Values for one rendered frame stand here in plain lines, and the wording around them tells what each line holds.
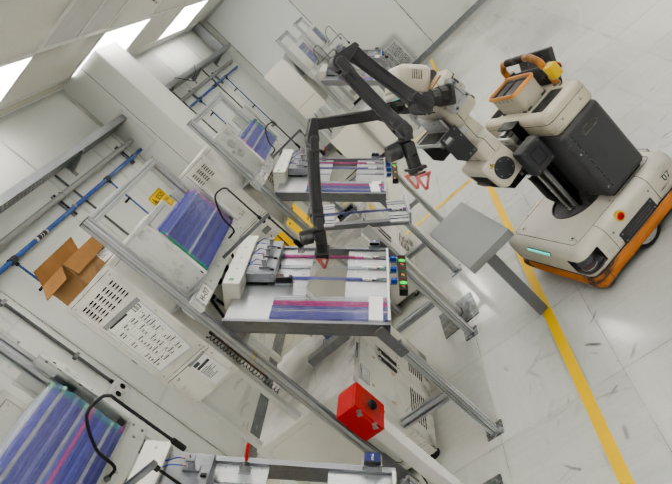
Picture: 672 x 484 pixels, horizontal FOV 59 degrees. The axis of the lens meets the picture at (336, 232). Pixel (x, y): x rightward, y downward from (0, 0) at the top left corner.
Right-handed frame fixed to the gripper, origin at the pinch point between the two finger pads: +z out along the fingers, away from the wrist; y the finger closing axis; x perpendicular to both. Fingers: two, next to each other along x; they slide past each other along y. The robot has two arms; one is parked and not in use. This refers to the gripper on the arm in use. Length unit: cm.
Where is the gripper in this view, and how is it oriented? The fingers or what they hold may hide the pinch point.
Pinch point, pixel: (324, 266)
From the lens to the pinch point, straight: 293.4
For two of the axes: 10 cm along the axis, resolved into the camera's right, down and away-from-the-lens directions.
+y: -0.5, 4.4, -9.0
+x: 9.9, -0.8, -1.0
